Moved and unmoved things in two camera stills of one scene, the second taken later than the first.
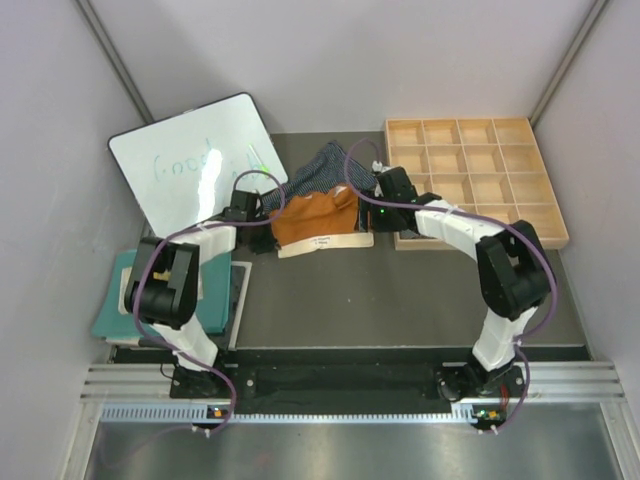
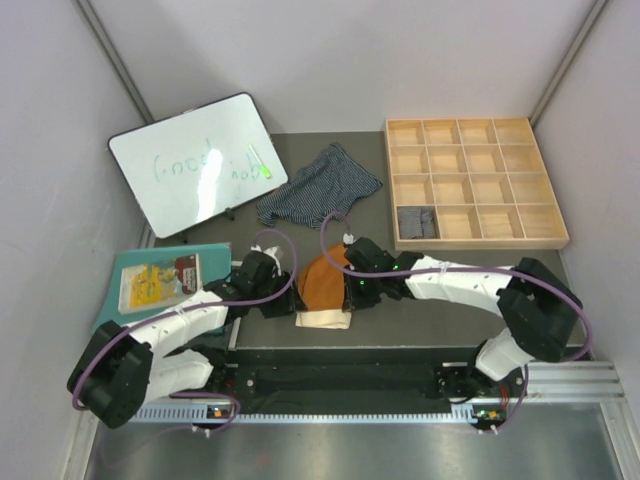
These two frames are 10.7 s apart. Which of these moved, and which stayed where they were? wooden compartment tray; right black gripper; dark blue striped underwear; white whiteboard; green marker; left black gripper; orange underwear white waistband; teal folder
Moved: left black gripper; right black gripper; orange underwear white waistband
Stayed: teal folder; wooden compartment tray; white whiteboard; green marker; dark blue striped underwear
